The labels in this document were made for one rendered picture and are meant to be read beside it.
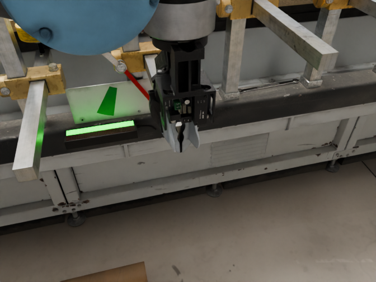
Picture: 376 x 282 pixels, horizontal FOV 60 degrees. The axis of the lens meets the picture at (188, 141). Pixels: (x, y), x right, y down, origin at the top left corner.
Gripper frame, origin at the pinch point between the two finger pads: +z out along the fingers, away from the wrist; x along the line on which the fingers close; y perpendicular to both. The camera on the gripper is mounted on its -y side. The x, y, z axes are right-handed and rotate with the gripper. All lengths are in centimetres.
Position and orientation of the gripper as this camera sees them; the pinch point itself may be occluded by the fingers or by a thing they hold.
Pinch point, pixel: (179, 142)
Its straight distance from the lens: 55.1
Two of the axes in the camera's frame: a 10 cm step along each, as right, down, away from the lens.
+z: 0.1, 7.7, 6.3
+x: 9.7, -1.6, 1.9
